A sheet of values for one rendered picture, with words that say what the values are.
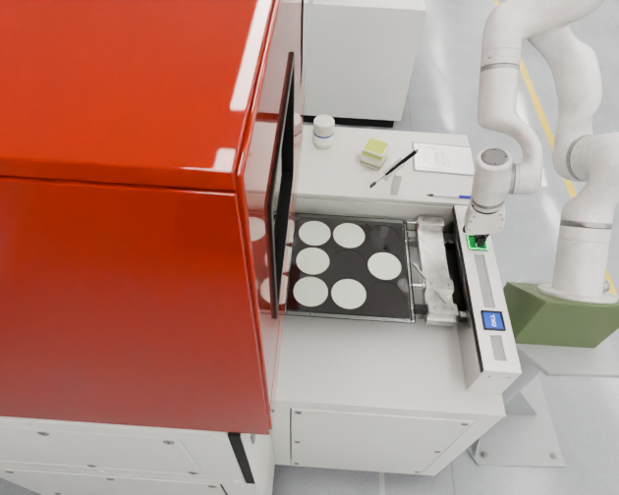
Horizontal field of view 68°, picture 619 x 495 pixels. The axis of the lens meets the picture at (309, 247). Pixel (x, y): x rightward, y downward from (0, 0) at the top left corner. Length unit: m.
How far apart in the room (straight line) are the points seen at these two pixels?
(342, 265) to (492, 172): 0.50
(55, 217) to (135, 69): 0.13
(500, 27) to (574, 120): 0.32
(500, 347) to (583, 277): 0.28
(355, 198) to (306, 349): 0.50
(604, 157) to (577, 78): 0.21
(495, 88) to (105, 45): 0.96
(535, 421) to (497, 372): 1.10
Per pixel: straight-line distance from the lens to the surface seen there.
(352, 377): 1.30
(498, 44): 1.26
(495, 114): 1.23
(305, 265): 1.37
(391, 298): 1.34
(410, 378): 1.33
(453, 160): 1.67
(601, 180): 1.33
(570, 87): 1.37
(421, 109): 3.58
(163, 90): 0.38
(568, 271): 1.38
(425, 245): 1.50
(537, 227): 3.00
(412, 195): 1.51
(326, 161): 1.58
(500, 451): 2.24
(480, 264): 1.41
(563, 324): 1.41
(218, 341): 0.51
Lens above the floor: 2.02
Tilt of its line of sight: 53 degrees down
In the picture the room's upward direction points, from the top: 3 degrees clockwise
